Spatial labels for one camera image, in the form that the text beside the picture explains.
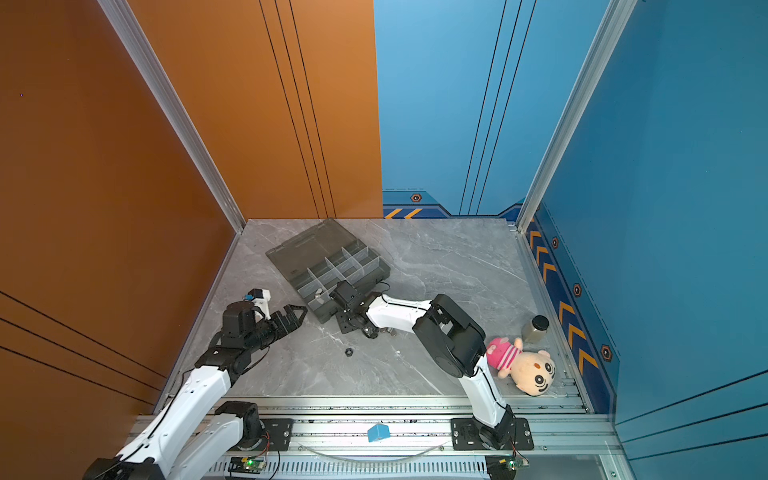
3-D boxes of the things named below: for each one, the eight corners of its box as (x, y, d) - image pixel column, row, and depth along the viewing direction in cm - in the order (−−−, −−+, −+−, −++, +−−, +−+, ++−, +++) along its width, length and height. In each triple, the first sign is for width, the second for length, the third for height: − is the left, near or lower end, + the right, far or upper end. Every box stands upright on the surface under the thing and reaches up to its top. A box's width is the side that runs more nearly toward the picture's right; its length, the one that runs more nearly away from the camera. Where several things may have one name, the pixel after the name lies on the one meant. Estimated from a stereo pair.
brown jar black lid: (522, 344, 91) (535, 329, 83) (518, 331, 94) (530, 315, 85) (537, 344, 91) (551, 329, 83) (533, 331, 94) (546, 315, 85)
